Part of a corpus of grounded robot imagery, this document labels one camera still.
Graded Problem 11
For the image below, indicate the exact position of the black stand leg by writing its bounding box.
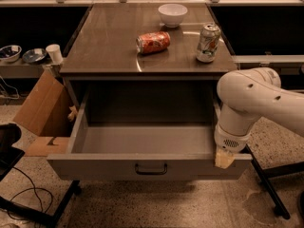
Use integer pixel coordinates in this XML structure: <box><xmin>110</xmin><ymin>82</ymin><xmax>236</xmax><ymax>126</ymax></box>
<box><xmin>243</xmin><ymin>145</ymin><xmax>304</xmax><ymax>219</ymax></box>
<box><xmin>0</xmin><ymin>180</ymin><xmax>81</xmax><ymax>228</ymax></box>

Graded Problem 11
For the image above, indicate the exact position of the black left stand leg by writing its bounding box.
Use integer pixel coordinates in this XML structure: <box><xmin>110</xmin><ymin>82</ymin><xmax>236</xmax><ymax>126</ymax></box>
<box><xmin>0</xmin><ymin>180</ymin><xmax>81</xmax><ymax>228</ymax></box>

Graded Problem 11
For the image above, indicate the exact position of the white bowl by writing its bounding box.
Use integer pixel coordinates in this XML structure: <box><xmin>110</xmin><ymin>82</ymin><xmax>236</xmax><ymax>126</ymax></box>
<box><xmin>158</xmin><ymin>4</ymin><xmax>188</xmax><ymax>28</ymax></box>

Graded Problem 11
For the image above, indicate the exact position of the black chair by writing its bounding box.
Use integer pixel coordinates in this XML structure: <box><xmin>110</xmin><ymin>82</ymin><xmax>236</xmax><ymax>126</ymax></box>
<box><xmin>0</xmin><ymin>123</ymin><xmax>25</xmax><ymax>181</ymax></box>

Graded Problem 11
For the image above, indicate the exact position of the grey top drawer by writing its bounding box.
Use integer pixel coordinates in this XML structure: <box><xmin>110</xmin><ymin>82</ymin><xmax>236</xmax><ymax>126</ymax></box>
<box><xmin>47</xmin><ymin>99</ymin><xmax>251</xmax><ymax>181</ymax></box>

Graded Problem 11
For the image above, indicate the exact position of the black cable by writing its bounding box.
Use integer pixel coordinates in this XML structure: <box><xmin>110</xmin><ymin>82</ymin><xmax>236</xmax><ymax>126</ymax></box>
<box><xmin>5</xmin><ymin>165</ymin><xmax>55</xmax><ymax>221</ymax></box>

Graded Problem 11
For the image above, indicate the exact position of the grey drawer cabinet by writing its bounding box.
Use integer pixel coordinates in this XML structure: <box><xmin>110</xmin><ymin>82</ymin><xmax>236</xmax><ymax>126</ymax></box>
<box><xmin>61</xmin><ymin>3</ymin><xmax>237</xmax><ymax>125</ymax></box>

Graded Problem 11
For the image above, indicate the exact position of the white paper cup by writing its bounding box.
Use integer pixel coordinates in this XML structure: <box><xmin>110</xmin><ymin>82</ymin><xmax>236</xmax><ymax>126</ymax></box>
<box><xmin>46</xmin><ymin>44</ymin><xmax>63</xmax><ymax>65</ymax></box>

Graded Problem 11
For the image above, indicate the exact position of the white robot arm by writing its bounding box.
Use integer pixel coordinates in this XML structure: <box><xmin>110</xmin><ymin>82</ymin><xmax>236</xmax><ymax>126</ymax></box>
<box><xmin>214</xmin><ymin>67</ymin><xmax>304</xmax><ymax>169</ymax></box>

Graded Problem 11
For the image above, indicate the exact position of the black right stand leg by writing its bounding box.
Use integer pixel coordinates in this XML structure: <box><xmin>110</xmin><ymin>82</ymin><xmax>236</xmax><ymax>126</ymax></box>
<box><xmin>243</xmin><ymin>145</ymin><xmax>304</xmax><ymax>219</ymax></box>

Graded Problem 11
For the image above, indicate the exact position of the orange soda can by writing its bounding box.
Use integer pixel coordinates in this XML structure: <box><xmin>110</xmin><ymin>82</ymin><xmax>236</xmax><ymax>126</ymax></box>
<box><xmin>136</xmin><ymin>31</ymin><xmax>170</xmax><ymax>54</ymax></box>

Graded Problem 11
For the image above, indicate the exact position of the blue patterned bowl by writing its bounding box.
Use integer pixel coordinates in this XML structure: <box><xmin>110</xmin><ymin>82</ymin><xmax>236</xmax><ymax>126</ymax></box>
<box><xmin>0</xmin><ymin>45</ymin><xmax>22</xmax><ymax>63</ymax></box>

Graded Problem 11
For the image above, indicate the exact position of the grey side shelf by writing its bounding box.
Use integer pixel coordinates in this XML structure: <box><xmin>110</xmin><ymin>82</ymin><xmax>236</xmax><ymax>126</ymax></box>
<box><xmin>0</xmin><ymin>59</ymin><xmax>62</xmax><ymax>79</ymax></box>

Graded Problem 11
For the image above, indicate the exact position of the white green soda can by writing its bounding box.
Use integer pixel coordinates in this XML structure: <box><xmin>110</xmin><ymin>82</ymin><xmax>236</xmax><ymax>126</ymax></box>
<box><xmin>196</xmin><ymin>23</ymin><xmax>221</xmax><ymax>63</ymax></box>

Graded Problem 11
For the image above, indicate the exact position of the brown cardboard box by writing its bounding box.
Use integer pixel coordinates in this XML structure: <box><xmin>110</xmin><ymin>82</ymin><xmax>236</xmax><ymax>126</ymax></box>
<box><xmin>13</xmin><ymin>71</ymin><xmax>77</xmax><ymax>157</ymax></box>

